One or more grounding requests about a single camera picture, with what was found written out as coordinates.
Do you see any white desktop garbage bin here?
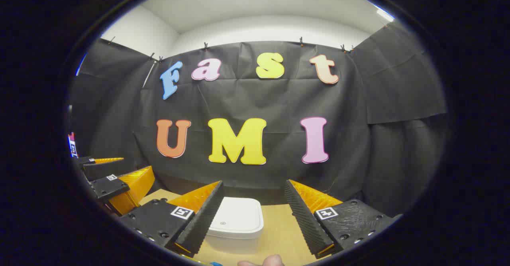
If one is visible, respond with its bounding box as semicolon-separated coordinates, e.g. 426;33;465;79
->
205;197;264;254

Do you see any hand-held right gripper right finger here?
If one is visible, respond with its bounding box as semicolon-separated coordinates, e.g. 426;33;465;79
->
284;179;403;259

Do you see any black backdrop cloth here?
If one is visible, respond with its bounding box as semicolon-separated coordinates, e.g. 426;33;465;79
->
68;21;449;219

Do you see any ceiling light panel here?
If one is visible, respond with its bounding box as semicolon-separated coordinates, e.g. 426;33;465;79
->
375;5;395;22

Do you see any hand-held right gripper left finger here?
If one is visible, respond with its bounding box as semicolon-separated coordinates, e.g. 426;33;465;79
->
119;180;224;258

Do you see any wooden desktop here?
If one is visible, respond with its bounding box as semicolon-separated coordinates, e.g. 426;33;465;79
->
137;189;319;266

